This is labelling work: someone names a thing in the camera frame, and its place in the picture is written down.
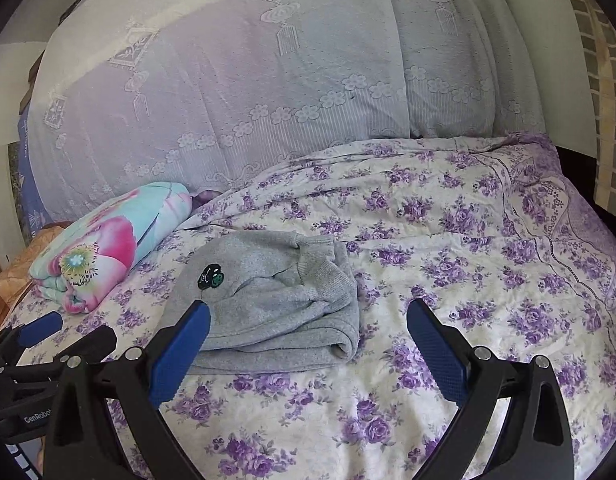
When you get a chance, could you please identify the grey fleece pants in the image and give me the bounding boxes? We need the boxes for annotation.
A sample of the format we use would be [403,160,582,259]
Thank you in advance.
[158,231,360,375]

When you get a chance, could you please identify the brown orange floral pillow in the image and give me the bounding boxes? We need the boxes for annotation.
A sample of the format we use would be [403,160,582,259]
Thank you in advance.
[0,222,70,327]

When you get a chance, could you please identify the folded teal pink floral quilt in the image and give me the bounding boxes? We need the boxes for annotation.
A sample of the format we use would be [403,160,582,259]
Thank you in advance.
[29,182,192,314]

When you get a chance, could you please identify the blue patterned cloth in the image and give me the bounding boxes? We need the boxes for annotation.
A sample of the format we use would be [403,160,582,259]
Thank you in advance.
[17,106,51,237]

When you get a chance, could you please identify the purple floral bed sheet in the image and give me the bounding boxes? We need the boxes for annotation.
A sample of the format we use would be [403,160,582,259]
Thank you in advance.
[23,136,616,479]

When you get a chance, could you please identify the brick pattern curtain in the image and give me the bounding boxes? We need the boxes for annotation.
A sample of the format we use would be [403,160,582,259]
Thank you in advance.
[570,0,616,217]

